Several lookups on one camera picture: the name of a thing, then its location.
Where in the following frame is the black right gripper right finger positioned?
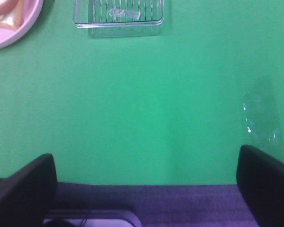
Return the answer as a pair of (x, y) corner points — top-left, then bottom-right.
(236, 145), (284, 227)

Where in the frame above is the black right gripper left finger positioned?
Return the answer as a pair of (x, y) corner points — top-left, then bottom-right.
(0, 154), (58, 227)

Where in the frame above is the toy bread slice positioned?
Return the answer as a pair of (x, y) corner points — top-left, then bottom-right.
(0, 0), (25, 31)

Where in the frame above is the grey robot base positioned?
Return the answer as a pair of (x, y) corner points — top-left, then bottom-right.
(42, 209), (142, 227)

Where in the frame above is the pink round plate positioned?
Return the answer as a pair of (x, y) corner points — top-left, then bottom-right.
(0, 0), (44, 49)

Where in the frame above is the right clear plastic tray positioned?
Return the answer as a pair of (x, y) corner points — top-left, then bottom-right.
(73, 0), (164, 38)

